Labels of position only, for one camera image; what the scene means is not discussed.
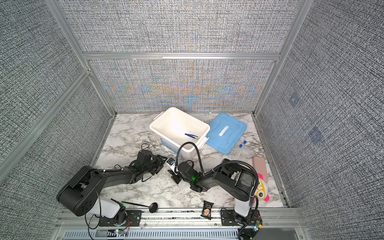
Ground pink white plush toy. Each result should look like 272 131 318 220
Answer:
251 174 270 207

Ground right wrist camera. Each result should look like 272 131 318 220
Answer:
166 158 176 172

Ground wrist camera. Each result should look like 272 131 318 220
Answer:
137 150 153 165
166 158 176 172

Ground black snack packet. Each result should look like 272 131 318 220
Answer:
201 201 214 220

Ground blue plastic tweezers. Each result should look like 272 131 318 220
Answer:
185 133 199 139

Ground aluminium front rail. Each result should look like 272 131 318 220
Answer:
51 208 311 240

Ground black long handled spoon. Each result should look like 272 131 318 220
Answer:
121 201 159 213

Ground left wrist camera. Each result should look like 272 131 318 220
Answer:
137 150 153 165

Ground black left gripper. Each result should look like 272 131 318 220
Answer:
143 154 169 176

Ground white plastic storage bin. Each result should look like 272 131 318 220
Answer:
150 107 210 153

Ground blue plastic bin lid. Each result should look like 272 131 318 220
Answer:
206 113 247 155

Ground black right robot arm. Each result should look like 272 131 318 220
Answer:
167 148 263 240

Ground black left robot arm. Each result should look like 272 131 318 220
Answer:
57 149 167 226

